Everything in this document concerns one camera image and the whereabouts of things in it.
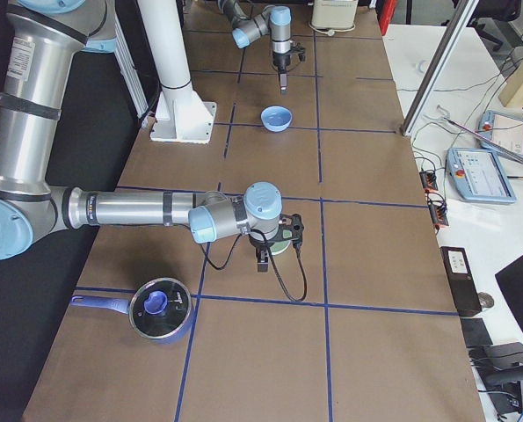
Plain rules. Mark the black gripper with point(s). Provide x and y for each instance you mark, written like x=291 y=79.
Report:
x=281 y=61
x=259 y=245

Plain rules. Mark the green bowl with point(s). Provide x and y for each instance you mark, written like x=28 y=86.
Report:
x=279 y=247

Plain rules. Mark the blue bowl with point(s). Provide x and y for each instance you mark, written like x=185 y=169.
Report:
x=276 y=118

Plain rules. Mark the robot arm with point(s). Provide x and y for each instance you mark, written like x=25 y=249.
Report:
x=67 y=121
x=274 y=21

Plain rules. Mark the white plug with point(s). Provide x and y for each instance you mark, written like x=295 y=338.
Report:
x=327 y=32

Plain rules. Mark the silver toaster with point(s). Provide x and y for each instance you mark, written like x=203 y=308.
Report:
x=333 y=14

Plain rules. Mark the white mounting pillar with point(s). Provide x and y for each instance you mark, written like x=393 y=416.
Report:
x=181 y=115

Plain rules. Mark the blue saucepan with lid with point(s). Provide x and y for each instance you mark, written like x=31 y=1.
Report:
x=161 y=310

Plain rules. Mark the orange terminal connector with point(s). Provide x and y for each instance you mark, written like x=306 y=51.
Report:
x=436 y=203

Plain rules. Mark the black power box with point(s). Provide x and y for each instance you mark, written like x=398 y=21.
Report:
x=460 y=281

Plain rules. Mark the near teach pendant tablet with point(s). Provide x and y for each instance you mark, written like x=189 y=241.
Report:
x=478 y=176

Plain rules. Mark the teach pendant tablet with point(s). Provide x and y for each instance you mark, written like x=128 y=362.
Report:
x=478 y=176
x=502 y=129

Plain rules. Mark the far teach pendant tablet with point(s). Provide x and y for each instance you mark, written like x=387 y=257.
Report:
x=502 y=129

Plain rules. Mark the aluminium frame post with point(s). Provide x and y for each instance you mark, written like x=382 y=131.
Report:
x=456 y=25

